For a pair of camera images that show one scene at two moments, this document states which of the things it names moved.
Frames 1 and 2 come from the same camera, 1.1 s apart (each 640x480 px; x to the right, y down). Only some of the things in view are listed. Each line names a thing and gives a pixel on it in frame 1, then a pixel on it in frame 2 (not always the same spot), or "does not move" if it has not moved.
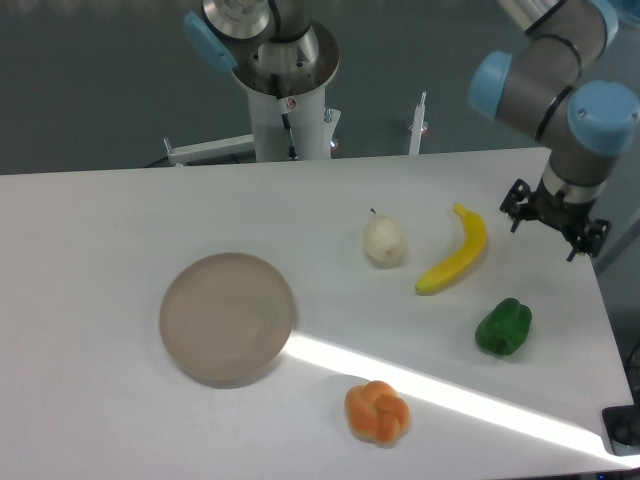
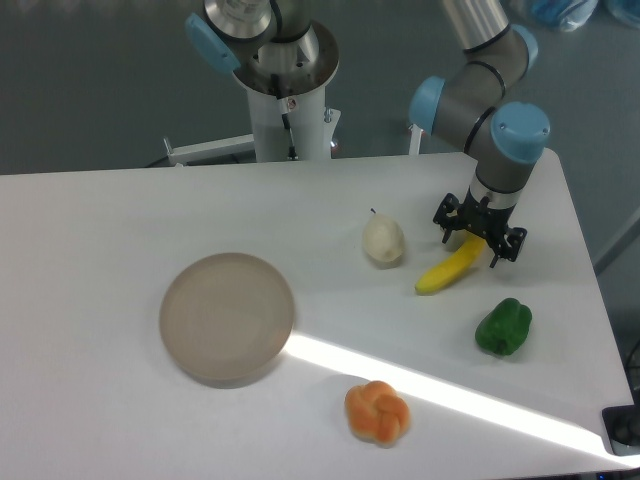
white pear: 383,241 does not move
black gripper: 552,208 → 488,221
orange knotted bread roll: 376,411 does not move
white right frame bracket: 418,126 does not move
